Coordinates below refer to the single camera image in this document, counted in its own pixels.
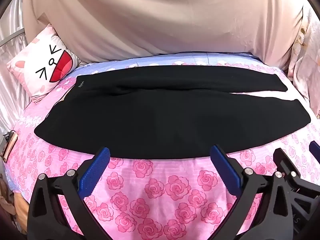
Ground black pants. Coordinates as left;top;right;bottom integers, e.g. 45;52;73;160
34;65;311;160

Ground silver satin curtain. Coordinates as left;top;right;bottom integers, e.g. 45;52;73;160
0;0;34;135

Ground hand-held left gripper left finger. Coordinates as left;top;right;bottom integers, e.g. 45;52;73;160
27;147;111;240

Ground smartphone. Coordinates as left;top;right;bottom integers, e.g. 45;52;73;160
0;130;18;164

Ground pink rose print bed sheet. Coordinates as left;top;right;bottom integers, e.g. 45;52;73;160
5;51;320;240

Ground floral cream curtain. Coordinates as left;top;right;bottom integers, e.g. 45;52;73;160
285;4;320;120

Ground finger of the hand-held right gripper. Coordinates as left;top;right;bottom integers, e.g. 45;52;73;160
309;141;320;161
273;148;302;178

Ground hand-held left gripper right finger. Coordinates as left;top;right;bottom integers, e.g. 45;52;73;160
210;145;297;240

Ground cat face pillow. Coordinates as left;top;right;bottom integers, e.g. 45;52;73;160
7;24;78;102

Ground beige curtain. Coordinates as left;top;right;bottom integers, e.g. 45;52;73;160
22;0;304;67

